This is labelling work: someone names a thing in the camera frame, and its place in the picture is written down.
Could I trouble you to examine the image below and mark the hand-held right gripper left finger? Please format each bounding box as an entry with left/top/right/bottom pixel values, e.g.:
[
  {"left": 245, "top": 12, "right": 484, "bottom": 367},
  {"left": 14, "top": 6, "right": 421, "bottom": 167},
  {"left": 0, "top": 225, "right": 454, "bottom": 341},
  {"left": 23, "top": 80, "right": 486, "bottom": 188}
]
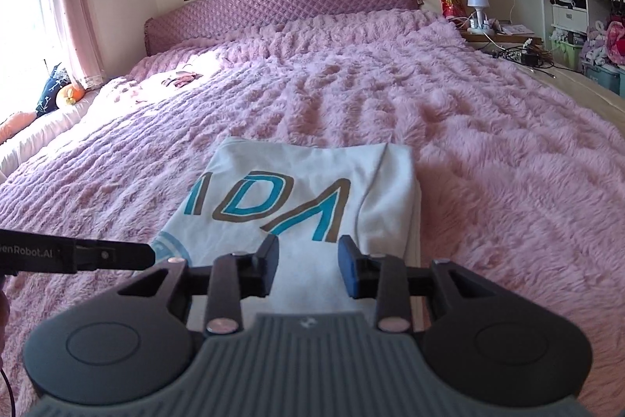
[{"left": 120, "top": 234, "right": 280, "bottom": 335}]

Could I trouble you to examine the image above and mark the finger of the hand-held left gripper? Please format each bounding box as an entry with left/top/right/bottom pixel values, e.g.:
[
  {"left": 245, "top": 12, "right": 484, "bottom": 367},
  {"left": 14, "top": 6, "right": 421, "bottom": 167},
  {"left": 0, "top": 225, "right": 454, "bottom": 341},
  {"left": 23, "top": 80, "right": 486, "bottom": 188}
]
[{"left": 74, "top": 238, "right": 158, "bottom": 272}]

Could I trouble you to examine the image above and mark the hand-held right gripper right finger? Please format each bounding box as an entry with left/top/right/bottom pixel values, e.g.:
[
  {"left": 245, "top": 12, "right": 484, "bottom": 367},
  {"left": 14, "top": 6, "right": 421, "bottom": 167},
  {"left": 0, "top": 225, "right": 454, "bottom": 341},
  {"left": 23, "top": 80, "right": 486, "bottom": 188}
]
[{"left": 338, "top": 234, "right": 495, "bottom": 334}]

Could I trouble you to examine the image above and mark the white printed shirt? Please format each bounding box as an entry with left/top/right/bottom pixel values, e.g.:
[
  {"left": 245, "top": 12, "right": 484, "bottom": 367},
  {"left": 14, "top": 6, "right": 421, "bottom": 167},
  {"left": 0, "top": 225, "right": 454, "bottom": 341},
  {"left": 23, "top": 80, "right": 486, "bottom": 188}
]
[{"left": 151, "top": 136, "right": 423, "bottom": 336}]

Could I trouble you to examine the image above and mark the white padded quilt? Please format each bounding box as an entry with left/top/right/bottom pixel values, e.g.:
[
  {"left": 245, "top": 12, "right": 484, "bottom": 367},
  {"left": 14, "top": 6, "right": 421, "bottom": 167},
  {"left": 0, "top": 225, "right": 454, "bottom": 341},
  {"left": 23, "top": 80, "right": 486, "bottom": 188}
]
[{"left": 0, "top": 97, "right": 106, "bottom": 176}]

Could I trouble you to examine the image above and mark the peach plush cushion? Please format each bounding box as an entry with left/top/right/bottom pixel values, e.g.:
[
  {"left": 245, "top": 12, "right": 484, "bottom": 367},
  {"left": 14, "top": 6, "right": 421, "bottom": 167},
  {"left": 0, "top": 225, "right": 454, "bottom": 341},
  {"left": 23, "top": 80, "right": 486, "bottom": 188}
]
[{"left": 0, "top": 111, "right": 38, "bottom": 145}]

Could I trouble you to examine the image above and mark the orange plush toy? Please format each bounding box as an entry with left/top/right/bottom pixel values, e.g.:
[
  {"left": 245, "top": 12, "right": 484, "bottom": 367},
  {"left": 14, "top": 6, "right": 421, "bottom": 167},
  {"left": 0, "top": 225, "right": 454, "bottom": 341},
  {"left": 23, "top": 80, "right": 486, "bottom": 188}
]
[{"left": 55, "top": 83, "right": 85, "bottom": 108}]

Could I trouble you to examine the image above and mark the dark blue floral pillow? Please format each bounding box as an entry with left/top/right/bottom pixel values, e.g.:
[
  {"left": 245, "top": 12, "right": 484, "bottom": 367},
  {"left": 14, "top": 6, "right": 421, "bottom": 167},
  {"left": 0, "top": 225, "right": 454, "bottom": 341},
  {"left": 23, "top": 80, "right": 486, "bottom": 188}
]
[{"left": 35, "top": 62, "right": 72, "bottom": 119}]

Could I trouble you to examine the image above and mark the pink fluffy blanket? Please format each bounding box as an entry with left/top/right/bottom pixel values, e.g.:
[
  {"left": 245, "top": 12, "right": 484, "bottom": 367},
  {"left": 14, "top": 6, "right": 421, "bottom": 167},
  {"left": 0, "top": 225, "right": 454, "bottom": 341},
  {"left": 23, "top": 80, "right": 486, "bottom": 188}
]
[{"left": 0, "top": 9, "right": 625, "bottom": 417}]

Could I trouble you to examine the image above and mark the small pink cloth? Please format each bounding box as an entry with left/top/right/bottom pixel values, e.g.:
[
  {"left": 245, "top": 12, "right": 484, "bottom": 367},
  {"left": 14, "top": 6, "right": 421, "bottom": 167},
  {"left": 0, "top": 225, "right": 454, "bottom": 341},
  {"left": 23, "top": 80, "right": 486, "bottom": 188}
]
[{"left": 161, "top": 70, "right": 204, "bottom": 88}]

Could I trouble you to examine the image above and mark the window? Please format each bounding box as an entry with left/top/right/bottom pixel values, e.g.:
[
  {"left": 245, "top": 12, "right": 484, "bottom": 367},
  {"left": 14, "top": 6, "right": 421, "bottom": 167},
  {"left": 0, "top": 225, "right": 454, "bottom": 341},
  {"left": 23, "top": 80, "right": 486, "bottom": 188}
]
[{"left": 0, "top": 0, "right": 48, "bottom": 116}]

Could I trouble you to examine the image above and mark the pink curtain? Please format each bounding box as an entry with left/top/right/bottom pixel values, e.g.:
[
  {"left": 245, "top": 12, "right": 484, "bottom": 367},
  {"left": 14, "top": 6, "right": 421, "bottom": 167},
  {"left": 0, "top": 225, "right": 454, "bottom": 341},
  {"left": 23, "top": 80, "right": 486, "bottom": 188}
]
[{"left": 36, "top": 0, "right": 106, "bottom": 91}]

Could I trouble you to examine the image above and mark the wooden bedside table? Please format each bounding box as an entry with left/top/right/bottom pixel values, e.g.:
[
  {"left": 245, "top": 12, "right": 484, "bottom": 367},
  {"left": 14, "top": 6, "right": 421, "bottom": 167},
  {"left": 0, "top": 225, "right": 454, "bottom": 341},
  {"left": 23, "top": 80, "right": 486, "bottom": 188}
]
[{"left": 461, "top": 23, "right": 544, "bottom": 50}]

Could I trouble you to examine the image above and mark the red snack bag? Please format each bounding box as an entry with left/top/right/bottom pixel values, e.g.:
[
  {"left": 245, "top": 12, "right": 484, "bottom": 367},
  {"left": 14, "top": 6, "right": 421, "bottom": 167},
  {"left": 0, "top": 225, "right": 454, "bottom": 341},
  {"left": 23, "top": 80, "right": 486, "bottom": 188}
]
[{"left": 437, "top": 0, "right": 468, "bottom": 20}]

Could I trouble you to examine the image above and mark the white table lamp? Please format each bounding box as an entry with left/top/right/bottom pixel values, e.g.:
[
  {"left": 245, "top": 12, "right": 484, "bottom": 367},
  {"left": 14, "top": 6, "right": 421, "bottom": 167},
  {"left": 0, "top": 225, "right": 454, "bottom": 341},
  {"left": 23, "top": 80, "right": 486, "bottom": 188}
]
[{"left": 466, "top": 0, "right": 490, "bottom": 30}]

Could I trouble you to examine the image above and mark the green storage bin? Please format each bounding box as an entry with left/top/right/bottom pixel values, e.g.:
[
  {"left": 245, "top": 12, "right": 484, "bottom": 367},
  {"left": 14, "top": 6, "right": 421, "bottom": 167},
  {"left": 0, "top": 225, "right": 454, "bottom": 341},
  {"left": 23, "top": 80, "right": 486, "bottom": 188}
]
[{"left": 551, "top": 38, "right": 585, "bottom": 69}]

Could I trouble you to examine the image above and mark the blue storage bin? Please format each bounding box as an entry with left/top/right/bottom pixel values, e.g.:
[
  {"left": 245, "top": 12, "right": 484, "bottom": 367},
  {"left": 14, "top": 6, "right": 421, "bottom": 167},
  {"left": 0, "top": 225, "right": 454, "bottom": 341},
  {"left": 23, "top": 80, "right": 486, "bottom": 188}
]
[{"left": 583, "top": 62, "right": 622, "bottom": 96}]

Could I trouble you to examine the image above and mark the white drawer box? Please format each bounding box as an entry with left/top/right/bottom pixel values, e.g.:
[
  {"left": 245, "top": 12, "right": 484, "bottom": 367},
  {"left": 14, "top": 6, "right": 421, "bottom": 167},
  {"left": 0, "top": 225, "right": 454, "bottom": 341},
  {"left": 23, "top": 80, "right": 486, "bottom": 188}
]
[{"left": 551, "top": 4, "right": 587, "bottom": 27}]

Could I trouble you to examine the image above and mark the black cable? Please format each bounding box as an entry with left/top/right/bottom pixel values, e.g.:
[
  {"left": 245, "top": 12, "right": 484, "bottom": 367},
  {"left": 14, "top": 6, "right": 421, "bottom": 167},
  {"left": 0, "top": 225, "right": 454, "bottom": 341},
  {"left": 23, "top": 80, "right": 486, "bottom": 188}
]
[{"left": 0, "top": 367, "right": 14, "bottom": 417}]

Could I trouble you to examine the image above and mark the black adapter with cables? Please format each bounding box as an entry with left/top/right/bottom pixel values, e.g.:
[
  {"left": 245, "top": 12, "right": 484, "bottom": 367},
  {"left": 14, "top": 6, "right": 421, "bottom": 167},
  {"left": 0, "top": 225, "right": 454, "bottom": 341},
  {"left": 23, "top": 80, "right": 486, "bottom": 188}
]
[{"left": 492, "top": 37, "right": 558, "bottom": 79}]

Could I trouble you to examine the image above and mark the cream bed frame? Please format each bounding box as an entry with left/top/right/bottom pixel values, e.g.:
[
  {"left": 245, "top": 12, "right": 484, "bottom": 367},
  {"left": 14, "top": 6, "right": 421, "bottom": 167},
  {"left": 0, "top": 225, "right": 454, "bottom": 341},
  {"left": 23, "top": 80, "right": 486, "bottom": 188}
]
[{"left": 536, "top": 64, "right": 625, "bottom": 131}]

